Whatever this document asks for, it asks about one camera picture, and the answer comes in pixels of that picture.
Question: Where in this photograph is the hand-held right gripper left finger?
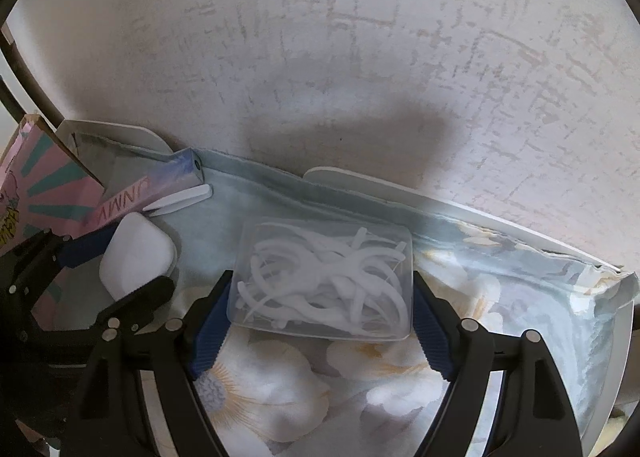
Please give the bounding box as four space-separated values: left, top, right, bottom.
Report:
60 271 234 457

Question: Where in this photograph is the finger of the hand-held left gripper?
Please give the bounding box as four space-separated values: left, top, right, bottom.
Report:
92 276 176 335
15 225 119 289

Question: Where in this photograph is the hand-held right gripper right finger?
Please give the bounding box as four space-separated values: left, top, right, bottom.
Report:
412 273 581 457

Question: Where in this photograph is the white earbuds case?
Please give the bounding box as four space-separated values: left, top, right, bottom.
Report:
98 213 177 302

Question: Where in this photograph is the pink cardboard box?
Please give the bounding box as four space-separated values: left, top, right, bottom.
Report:
0 114 107 333

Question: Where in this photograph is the clear floss pick box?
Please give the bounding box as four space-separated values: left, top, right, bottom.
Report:
226 219 415 342

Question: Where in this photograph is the purple long box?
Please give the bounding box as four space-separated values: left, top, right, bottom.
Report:
82 147 205 233

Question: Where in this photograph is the floral cloth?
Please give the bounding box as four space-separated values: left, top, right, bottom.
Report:
75 132 628 457

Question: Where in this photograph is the white plastic stick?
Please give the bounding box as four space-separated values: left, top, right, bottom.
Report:
142 183 214 216

